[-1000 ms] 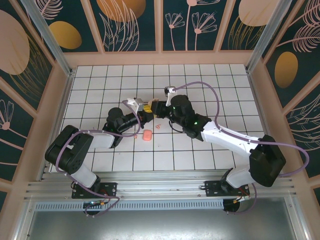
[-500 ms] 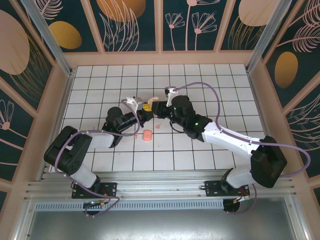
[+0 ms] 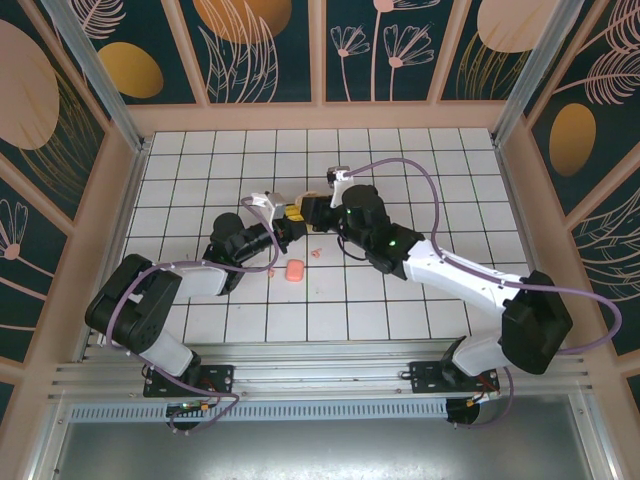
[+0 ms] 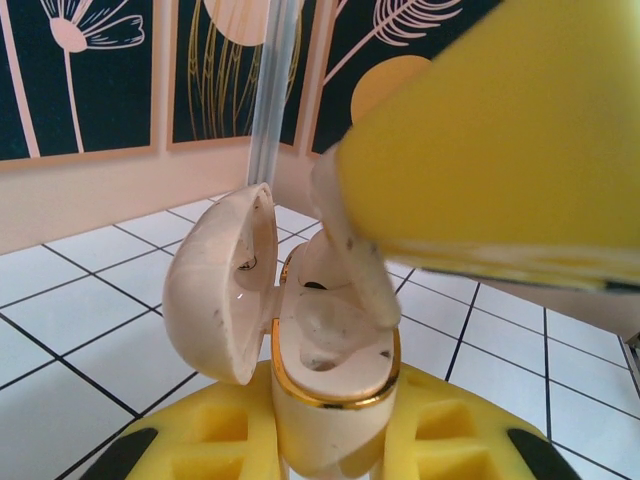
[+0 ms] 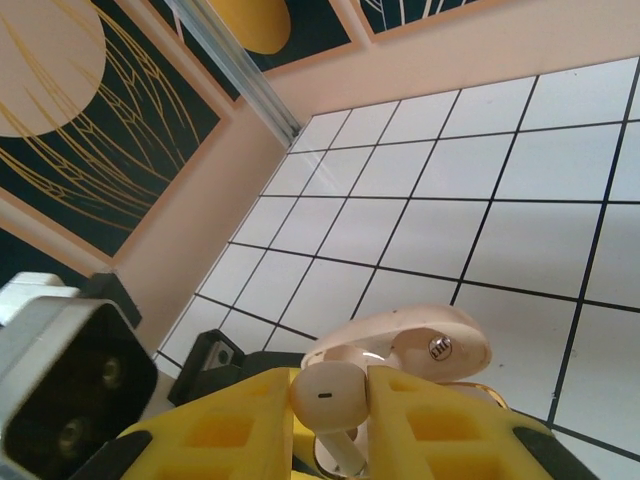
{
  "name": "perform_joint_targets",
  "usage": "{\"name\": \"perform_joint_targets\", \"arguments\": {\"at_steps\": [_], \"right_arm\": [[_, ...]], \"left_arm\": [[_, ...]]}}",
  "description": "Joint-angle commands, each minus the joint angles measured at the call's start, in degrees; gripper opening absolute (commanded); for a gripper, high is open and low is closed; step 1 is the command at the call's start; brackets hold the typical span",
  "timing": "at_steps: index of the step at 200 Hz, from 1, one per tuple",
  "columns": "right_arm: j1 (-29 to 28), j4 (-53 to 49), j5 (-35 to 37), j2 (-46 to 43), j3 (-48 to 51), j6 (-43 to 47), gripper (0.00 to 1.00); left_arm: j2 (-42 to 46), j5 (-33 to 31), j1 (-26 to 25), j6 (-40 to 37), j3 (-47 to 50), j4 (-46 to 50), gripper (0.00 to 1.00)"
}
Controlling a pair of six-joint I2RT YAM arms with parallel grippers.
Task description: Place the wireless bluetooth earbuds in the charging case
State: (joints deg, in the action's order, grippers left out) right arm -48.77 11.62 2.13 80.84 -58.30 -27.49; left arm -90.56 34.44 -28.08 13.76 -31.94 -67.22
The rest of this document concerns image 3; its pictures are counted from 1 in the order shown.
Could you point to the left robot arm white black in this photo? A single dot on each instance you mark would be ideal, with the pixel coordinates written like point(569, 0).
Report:
point(145, 320)

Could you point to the grey metal sheet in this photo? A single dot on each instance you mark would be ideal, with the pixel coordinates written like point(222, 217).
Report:
point(320, 450)

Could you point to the small green circuit board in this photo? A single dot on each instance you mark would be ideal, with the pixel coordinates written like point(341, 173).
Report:
point(187, 407)

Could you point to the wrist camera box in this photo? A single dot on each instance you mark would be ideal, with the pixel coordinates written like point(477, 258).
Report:
point(337, 176)
point(272, 202)

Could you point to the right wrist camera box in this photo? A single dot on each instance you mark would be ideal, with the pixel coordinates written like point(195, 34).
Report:
point(337, 176)

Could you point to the aluminium corner post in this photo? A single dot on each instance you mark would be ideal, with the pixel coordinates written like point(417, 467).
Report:
point(530, 70)
point(100, 80)

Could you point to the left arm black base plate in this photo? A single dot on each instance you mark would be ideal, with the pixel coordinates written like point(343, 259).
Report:
point(220, 375)

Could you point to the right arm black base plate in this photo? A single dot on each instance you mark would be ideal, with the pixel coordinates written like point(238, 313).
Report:
point(425, 377)

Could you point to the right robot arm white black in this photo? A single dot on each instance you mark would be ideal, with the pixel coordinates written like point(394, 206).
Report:
point(465, 280)

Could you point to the aluminium mounting rail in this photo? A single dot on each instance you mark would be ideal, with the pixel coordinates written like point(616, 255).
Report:
point(320, 365)

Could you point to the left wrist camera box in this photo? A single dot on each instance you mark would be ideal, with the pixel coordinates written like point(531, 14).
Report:
point(272, 202)

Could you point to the pink earbud charging case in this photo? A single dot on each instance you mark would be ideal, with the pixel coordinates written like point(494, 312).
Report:
point(294, 270)

